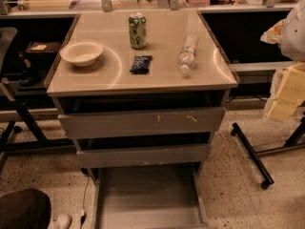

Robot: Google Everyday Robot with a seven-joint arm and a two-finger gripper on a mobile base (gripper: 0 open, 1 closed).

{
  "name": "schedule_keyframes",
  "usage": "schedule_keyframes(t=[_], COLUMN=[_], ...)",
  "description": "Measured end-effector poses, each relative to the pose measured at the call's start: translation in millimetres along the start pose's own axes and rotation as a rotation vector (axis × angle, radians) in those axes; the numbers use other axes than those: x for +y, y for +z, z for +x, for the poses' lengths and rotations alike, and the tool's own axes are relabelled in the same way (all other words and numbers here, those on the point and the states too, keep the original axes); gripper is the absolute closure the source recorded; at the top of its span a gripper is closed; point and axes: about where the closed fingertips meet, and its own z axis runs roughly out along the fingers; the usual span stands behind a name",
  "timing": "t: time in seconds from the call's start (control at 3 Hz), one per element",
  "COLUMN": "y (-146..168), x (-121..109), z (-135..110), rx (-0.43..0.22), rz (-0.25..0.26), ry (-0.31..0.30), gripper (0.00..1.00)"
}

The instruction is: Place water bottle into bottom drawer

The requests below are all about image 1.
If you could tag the clear plastic water bottle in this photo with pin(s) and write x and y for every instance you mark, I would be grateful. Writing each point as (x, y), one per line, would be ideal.
(187, 55)

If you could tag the green soda can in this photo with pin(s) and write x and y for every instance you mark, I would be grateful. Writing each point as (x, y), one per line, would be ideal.
(137, 30)

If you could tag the middle grey drawer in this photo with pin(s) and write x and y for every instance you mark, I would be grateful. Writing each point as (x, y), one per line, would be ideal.
(143, 156)

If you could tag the black wheeled stand base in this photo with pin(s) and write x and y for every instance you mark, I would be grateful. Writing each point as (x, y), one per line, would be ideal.
(295, 141)

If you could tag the open bottom grey drawer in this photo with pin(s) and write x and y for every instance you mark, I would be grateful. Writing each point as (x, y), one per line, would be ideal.
(148, 197)

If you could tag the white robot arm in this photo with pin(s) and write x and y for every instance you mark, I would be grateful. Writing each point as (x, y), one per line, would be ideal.
(289, 34)

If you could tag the grey drawer cabinet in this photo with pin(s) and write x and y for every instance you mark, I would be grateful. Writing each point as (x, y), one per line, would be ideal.
(155, 106)

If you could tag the top grey drawer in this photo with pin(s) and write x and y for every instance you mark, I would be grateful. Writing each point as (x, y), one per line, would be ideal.
(137, 123)

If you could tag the dark trouser leg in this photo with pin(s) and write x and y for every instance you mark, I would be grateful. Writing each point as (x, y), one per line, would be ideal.
(25, 209)

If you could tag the white bowl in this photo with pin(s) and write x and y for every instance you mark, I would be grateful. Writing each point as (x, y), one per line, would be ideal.
(81, 53)

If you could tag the white shoe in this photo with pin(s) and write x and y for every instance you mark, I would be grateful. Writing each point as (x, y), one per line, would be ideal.
(60, 222)

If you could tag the blue snack packet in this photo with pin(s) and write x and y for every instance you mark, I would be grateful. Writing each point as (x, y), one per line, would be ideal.
(141, 64)

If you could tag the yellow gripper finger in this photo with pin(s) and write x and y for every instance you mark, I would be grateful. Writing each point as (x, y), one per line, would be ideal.
(290, 94)
(273, 34)

